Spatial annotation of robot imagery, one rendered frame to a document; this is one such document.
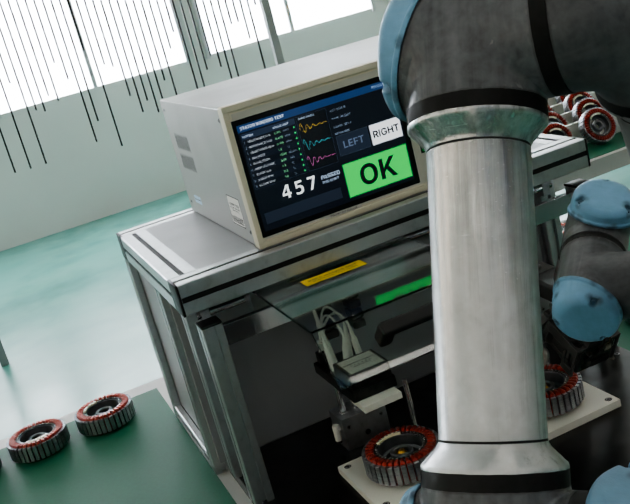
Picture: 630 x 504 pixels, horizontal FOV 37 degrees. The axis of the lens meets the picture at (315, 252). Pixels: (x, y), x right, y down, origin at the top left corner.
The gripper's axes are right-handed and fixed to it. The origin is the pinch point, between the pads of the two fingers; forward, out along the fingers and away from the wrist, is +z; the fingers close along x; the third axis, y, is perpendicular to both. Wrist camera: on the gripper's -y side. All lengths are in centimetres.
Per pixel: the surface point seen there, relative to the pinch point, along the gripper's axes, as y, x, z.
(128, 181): -525, 45, 375
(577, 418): 7.3, -0.1, 2.7
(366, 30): -556, 279, 322
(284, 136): -34, -25, -28
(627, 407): 8.8, 7.7, 3.2
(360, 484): 0.5, -31.2, 6.6
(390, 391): -7.0, -22.4, -0.5
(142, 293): -54, -45, 13
